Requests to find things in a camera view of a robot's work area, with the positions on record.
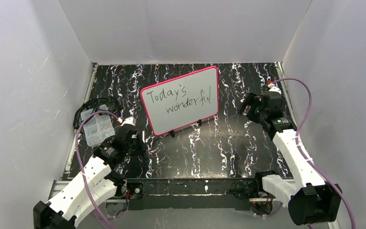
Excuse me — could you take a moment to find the clear plastic organizer box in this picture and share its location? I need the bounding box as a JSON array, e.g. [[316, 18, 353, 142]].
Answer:
[[82, 114, 115, 147]]

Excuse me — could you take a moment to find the black cable bundle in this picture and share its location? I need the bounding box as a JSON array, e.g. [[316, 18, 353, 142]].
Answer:
[[73, 96, 123, 130]]

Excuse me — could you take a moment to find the pink framed whiteboard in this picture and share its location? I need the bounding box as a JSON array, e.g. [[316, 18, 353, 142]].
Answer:
[[140, 66, 219, 136]]

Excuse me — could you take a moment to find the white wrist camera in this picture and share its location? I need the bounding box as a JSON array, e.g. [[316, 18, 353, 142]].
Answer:
[[121, 116, 136, 126], [267, 82, 282, 95]]

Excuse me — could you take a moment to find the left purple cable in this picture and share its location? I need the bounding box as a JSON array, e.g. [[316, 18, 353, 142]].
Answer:
[[75, 110, 123, 229]]

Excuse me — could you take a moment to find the purple cable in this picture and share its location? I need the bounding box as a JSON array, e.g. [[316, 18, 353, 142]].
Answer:
[[266, 78, 357, 229], [75, 110, 123, 229]]

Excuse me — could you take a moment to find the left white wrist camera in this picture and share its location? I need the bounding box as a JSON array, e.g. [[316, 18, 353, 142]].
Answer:
[[121, 116, 136, 126]]

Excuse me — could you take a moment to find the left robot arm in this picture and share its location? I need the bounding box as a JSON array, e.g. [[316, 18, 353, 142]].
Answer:
[[33, 117, 146, 229]]

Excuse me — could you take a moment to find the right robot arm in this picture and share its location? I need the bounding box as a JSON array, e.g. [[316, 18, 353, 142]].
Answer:
[[238, 91, 341, 226]]

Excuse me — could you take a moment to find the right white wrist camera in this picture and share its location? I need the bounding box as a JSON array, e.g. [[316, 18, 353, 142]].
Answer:
[[267, 82, 282, 95]]

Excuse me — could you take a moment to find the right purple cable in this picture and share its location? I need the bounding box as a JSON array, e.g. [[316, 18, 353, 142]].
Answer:
[[266, 78, 357, 229]]

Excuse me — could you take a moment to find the black wire board stand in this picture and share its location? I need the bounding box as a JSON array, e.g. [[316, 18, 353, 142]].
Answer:
[[168, 119, 203, 137]]

